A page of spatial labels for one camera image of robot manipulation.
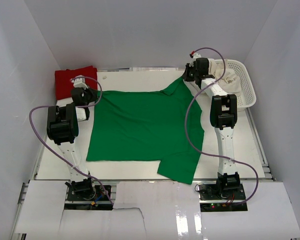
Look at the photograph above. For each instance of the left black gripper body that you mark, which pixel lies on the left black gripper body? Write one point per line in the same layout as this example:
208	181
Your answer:
89	96

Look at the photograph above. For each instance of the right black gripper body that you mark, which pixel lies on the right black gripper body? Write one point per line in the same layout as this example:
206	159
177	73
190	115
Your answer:
192	73

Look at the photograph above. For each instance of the green t shirt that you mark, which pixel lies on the green t shirt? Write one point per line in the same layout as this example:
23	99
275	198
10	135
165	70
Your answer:
162	126

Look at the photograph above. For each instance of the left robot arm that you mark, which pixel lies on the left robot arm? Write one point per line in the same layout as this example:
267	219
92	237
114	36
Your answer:
63	129

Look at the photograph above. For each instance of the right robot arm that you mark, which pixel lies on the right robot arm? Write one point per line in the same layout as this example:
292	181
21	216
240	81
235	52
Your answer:
223	117

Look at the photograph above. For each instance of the folded red t shirt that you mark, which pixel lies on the folded red t shirt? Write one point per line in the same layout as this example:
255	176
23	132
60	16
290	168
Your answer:
63	84

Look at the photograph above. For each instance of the cream white t shirt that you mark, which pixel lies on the cream white t shirt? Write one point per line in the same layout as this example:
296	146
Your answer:
230	82

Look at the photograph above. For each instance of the paper label strip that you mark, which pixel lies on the paper label strip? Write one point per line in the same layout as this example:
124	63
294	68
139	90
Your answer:
151	69

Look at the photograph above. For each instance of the white perforated plastic basket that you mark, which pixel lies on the white perforated plastic basket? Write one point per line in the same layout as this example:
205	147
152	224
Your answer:
248	97

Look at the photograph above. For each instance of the white paper front cover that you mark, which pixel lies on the white paper front cover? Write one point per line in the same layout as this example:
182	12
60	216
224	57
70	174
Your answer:
161	210

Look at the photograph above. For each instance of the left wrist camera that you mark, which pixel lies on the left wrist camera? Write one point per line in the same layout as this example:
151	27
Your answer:
79	82

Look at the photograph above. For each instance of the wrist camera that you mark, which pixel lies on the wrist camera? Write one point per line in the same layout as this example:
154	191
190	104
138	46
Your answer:
195	55
79	82

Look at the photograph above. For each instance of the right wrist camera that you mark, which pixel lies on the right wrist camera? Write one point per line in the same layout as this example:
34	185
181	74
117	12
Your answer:
195	55

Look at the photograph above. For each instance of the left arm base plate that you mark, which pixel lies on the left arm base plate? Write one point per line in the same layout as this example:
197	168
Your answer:
96	200

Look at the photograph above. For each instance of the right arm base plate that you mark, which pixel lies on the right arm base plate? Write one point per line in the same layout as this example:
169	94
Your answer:
211	201

